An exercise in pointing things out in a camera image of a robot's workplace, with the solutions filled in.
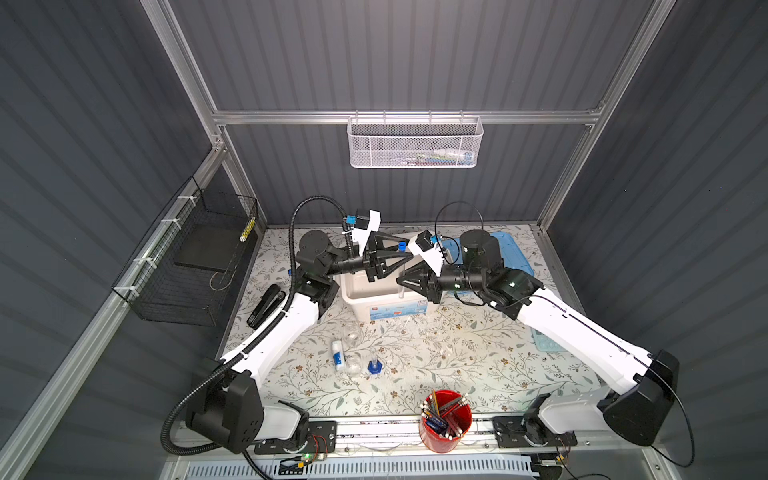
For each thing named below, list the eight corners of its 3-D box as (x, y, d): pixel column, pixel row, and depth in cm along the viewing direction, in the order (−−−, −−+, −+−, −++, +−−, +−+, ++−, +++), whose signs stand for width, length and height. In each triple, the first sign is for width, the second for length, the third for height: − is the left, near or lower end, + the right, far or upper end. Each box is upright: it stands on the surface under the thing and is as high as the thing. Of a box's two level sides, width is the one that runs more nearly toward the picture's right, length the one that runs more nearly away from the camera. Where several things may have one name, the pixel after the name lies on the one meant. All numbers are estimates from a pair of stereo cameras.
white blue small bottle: (335, 371, 86) (333, 367, 84) (333, 345, 91) (332, 341, 89) (346, 369, 87) (344, 365, 84) (343, 343, 92) (342, 339, 89)
